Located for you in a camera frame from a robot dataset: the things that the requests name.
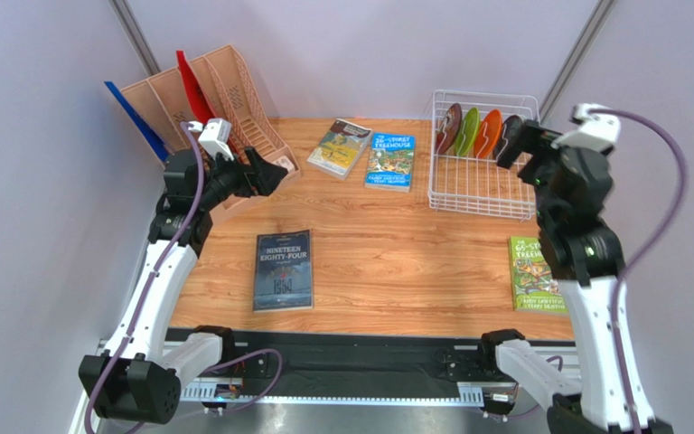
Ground small white cube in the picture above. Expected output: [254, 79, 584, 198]
[273, 156, 296, 175]

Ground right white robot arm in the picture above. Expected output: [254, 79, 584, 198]
[481, 118, 672, 433]

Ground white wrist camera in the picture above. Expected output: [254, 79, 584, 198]
[551, 103, 621, 154]
[187, 118, 235, 161]

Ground white wire dish rack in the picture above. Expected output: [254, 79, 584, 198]
[427, 89, 540, 222]

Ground black base mat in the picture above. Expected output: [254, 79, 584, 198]
[163, 327, 577, 399]

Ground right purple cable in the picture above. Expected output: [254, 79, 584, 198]
[587, 107, 689, 434]

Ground Nineteen Eighty-Four book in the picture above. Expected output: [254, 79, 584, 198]
[252, 230, 314, 313]

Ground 65-Storey Treehouse green book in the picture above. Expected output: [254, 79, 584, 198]
[508, 236, 568, 316]

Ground red folder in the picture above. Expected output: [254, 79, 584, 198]
[175, 50, 213, 124]

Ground dark grey plate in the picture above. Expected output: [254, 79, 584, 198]
[492, 115, 525, 160]

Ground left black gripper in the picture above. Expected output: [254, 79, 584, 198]
[197, 146, 287, 211]

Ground blue folder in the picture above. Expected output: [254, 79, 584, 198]
[104, 80, 169, 163]

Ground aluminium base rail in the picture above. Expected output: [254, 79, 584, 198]
[70, 339, 583, 434]

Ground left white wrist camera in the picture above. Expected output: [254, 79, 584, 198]
[187, 118, 235, 161]

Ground dark red floral plate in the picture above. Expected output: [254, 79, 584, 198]
[435, 103, 463, 155]

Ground yellow grey illustrated book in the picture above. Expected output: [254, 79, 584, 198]
[306, 118, 373, 181]

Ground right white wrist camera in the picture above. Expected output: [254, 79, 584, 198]
[551, 103, 621, 154]

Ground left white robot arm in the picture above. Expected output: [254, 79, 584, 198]
[79, 146, 295, 431]

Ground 26-Storey Treehouse blue book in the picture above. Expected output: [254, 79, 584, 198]
[364, 133, 416, 193]

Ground orange plate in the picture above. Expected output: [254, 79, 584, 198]
[473, 109, 502, 159]

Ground green plate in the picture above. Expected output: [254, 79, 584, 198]
[454, 107, 481, 157]

